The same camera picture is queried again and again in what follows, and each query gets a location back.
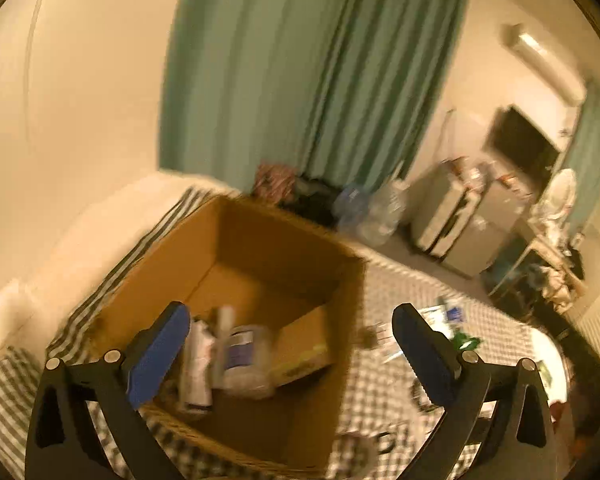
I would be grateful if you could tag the white oval mirror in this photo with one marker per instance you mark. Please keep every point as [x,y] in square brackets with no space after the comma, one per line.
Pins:
[560,192]

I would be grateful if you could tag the green small item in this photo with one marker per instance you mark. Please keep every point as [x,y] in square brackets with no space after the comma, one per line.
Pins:
[465,342]

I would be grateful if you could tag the wide green curtain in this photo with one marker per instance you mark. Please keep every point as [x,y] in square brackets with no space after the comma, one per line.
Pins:
[280,85]

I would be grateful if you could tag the brown patterned bag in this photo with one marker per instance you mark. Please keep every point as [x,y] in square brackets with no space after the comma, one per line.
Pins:
[272,180]

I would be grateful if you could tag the grey mini fridge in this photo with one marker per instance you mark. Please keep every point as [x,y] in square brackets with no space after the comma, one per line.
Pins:
[495,230]

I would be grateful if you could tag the narrow green curtain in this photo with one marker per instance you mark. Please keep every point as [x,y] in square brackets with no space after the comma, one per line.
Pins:
[595,150]

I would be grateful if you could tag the large clear water bottle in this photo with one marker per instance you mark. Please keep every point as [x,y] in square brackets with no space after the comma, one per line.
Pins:
[375,215]

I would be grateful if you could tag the cream dressing table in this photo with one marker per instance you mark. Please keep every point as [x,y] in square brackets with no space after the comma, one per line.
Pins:
[545,250]

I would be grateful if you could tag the white tube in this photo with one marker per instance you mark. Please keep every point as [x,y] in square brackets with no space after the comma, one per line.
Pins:
[197,360]

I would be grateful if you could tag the small clear water bottle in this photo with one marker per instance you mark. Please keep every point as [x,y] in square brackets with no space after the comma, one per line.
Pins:
[352,205]

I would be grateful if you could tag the cardboard box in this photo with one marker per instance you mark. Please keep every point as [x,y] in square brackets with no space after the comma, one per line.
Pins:
[260,240]

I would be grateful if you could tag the clear plastic jar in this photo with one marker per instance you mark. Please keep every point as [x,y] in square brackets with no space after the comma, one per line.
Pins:
[247,360]

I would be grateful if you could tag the small cardboard carton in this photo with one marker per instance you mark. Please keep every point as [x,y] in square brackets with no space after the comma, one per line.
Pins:
[300,345]

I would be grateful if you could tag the white suitcase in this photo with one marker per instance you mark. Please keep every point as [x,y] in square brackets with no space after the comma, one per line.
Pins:
[435,215]

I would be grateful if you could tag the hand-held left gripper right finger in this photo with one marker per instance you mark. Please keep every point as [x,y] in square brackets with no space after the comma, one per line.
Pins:
[420,350]

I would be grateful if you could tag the black wall television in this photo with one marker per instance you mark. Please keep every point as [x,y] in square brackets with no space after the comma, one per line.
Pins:
[522,142]

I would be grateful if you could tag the black bag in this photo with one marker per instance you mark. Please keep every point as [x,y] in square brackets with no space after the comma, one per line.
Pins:
[312,200]

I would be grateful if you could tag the white air conditioner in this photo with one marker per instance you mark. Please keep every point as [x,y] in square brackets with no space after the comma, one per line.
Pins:
[540,57]

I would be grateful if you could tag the blue white packet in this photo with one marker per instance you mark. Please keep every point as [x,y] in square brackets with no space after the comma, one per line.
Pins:
[447,315]

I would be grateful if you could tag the checked pillow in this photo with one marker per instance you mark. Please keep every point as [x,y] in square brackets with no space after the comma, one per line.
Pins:
[5,390]

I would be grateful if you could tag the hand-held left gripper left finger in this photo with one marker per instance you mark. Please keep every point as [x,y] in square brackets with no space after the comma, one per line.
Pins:
[160,355]

